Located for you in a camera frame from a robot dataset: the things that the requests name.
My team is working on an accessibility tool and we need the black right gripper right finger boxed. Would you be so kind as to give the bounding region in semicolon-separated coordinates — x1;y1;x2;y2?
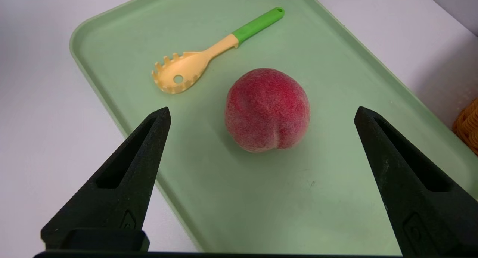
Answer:
354;106;478;258

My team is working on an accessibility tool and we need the light green plastic tray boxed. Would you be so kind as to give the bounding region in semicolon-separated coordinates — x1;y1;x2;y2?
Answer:
69;0;478;256

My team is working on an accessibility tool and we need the orange wicker basket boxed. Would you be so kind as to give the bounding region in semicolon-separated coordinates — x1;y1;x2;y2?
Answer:
451;97;478;156

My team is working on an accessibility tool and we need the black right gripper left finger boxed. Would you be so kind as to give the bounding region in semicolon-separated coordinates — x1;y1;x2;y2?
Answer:
40;107;172;251

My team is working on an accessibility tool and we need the yellow pasta spoon green handle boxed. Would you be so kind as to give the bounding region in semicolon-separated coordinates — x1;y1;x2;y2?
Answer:
152;7;285;94

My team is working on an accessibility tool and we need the red peach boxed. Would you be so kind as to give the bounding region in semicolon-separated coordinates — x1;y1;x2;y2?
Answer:
224;68;311;153

